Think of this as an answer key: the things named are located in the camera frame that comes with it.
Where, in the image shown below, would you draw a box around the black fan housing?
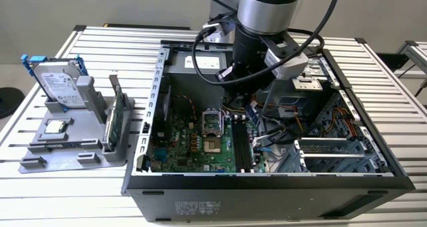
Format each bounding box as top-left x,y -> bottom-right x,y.
155,85 -> 175,148

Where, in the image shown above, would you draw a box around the grey power supply unit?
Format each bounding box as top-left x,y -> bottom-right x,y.
163,50 -> 235,113

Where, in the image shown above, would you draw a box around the metal drive cage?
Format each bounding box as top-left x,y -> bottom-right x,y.
257,54 -> 339,119

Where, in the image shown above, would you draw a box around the silver CPU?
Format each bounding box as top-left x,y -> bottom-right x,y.
45,119 -> 70,134

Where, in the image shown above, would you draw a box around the coloured wire bundle white plugs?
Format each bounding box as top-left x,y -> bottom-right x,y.
222,104 -> 249,117

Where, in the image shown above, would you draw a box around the green graphics card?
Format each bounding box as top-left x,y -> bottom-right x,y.
102,74 -> 130,153

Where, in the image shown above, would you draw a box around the blue RAM stick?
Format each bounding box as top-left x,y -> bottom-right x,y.
245,103 -> 263,126

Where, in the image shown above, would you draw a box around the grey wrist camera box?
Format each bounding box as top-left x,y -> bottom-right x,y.
265,50 -> 310,80
201,20 -> 237,40

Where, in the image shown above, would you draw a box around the grey metal disk bay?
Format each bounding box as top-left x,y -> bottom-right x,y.
293,136 -> 390,174

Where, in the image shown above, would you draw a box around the CPU socket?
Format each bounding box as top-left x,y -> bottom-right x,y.
202,135 -> 225,155

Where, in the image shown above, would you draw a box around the aluminium frame table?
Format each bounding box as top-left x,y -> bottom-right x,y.
393,39 -> 427,98

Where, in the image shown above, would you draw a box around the hard disk in blue carrier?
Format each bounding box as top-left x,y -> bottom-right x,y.
21,53 -> 90,110

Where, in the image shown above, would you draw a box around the black box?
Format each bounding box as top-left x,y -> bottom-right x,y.
375,52 -> 409,70

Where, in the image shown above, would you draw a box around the red black twisted wire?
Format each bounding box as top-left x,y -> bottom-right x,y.
170,94 -> 199,120

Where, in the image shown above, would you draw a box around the black cable bundle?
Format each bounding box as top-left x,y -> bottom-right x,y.
258,113 -> 323,146

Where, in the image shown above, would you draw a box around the black RAM slot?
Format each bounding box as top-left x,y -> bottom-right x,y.
231,115 -> 242,173
235,115 -> 246,173
239,115 -> 251,173
243,115 -> 255,173

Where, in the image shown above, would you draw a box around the blue expansion slot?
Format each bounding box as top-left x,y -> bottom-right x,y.
153,148 -> 169,162

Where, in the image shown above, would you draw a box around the orange red wire bundle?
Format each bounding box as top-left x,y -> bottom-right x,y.
325,107 -> 365,141

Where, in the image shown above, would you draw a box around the metal socket cover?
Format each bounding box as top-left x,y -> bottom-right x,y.
202,107 -> 225,137

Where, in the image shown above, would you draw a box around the black round base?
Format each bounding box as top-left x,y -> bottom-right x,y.
0,86 -> 26,119

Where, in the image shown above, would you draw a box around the black PC case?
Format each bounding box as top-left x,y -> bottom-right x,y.
121,38 -> 417,223

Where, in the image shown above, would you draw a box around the grey parts rack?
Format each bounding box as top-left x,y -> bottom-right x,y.
18,74 -> 137,175

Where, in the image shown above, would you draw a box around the green motherboard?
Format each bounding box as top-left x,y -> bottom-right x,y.
149,111 -> 269,173

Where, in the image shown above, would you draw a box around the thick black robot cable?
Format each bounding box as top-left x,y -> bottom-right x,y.
191,0 -> 343,87

